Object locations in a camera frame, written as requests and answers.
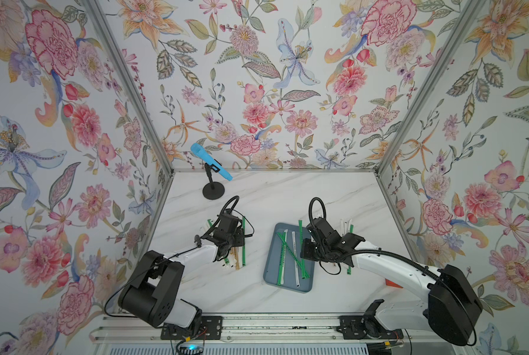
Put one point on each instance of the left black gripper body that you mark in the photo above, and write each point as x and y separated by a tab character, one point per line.
237	239

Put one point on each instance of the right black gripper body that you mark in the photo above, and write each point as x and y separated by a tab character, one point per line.
313	251

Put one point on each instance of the blue-grey storage tray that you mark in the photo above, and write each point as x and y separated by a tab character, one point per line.
271	271

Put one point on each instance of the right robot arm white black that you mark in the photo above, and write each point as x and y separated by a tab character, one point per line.
445	301

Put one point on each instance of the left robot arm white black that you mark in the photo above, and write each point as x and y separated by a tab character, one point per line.
152	293

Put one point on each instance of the brown paper straw left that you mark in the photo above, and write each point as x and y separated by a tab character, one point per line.
235	253

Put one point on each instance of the black round microphone stand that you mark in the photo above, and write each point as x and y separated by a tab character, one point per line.
212	190

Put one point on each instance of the red block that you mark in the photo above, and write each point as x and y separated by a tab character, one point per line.
390	283

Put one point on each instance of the blue microphone on stand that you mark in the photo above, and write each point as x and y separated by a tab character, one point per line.
202	154

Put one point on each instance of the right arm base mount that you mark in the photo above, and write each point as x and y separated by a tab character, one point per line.
360	327

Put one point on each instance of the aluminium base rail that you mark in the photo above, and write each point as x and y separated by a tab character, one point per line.
235	329

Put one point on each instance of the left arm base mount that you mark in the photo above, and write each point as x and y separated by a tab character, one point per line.
202	328

